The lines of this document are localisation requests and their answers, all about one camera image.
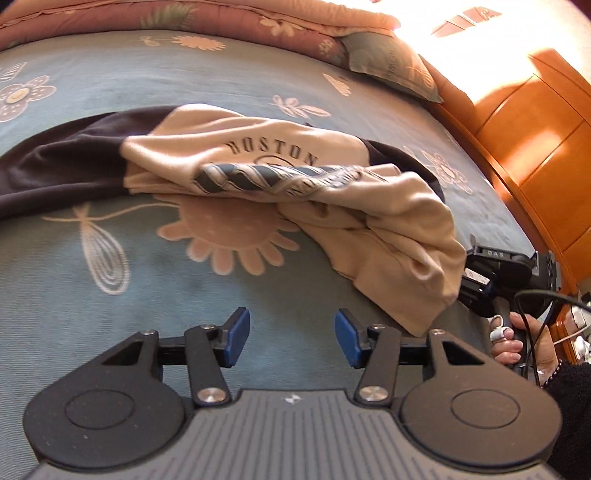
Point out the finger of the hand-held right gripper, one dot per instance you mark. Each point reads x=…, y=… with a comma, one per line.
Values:
x=478, y=300
x=475, y=276

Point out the person's right hand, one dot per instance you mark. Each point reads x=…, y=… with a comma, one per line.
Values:
x=542, y=350

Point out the person's right forearm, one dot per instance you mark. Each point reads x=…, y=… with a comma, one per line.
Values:
x=575, y=406

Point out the beige sweatshirt with dark sleeves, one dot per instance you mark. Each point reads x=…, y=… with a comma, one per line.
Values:
x=392, y=240

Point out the blue-green floral pillow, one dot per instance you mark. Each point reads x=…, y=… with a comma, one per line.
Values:
x=392, y=60

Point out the blue floral bedsheet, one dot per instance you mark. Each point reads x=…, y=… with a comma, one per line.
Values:
x=69, y=277

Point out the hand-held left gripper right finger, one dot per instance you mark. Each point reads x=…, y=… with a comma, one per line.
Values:
x=348, y=339

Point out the pink floral folded quilt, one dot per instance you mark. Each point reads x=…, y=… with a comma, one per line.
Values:
x=207, y=23

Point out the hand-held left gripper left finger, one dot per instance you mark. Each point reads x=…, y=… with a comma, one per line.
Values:
x=238, y=337

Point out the wooden headboard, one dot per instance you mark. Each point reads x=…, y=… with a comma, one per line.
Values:
x=545, y=138

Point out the wooden nightstand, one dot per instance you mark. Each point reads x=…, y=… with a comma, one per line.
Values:
x=561, y=332

